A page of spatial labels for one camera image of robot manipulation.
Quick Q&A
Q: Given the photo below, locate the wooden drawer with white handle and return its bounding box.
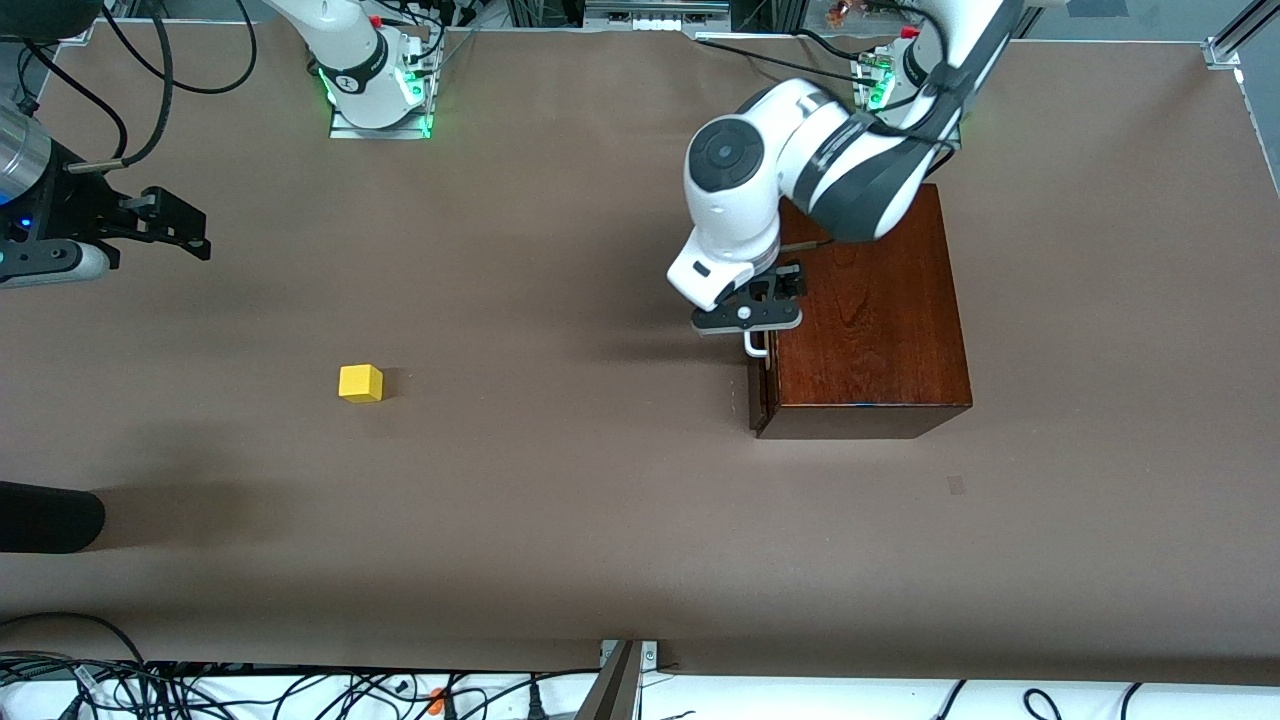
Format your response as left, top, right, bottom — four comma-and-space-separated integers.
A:
744, 330, 772, 433

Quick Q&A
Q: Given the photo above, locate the yellow wooden block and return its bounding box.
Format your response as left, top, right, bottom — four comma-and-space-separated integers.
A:
338, 364, 385, 404

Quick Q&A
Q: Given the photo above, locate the dark brown wooden cabinet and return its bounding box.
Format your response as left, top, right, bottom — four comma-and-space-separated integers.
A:
752, 183, 973, 441

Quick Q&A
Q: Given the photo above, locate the white power strip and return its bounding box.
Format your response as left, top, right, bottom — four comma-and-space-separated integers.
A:
585, 0, 731, 33

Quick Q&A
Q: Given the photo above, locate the black ribbed cylinder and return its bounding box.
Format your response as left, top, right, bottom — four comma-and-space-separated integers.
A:
0, 481, 107, 555

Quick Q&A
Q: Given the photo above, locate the brown paper table cover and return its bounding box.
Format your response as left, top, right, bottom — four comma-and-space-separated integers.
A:
0, 20, 1280, 686

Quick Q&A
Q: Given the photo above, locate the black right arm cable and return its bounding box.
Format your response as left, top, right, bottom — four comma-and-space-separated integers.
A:
20, 0, 259, 173

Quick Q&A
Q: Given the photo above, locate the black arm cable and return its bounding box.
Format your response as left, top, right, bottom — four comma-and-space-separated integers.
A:
850, 60, 966, 151
20, 0, 259, 173

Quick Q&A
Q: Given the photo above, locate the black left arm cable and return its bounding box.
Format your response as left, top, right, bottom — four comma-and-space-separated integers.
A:
850, 60, 966, 151

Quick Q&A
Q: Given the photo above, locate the aluminium right arm base plate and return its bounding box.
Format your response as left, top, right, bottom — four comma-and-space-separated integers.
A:
328, 100, 433, 140

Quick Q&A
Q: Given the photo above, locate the long black base cable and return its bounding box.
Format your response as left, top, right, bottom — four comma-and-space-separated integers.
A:
697, 35, 801, 81

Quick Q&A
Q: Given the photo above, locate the black looping floor cable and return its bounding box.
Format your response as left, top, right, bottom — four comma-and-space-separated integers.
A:
0, 612, 151, 691

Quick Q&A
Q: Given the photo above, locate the aluminium post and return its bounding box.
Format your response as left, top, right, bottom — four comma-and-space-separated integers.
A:
575, 640, 643, 720

